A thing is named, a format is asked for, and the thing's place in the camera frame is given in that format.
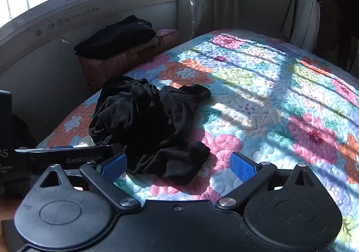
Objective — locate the white hanging garment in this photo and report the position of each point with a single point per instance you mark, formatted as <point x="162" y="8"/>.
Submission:
<point x="304" y="20"/>

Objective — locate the brown suitcase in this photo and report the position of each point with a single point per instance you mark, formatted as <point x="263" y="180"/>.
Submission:
<point x="123" y="57"/>

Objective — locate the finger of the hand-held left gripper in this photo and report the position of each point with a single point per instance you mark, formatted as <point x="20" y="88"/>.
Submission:
<point x="84" y="147"/>

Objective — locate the black clothes rack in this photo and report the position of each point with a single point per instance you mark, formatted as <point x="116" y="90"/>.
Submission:
<point x="297" y="2"/>

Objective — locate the floral quilted bedspread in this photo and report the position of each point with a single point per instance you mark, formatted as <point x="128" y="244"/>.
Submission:
<point x="266" y="106"/>

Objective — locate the folded black clothes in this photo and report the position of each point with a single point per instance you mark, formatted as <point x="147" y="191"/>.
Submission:
<point x="117" y="35"/>

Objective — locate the dark hanging garment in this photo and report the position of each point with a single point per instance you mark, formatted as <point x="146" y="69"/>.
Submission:
<point x="340" y="16"/>

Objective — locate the black long-sleeve garment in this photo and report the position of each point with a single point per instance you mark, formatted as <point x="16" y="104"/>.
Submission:
<point x="145" y="122"/>

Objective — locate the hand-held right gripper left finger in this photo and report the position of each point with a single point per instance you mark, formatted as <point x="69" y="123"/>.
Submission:
<point x="113" y="166"/>

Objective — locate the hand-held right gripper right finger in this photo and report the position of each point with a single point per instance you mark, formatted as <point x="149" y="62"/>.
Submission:
<point x="244" y="166"/>

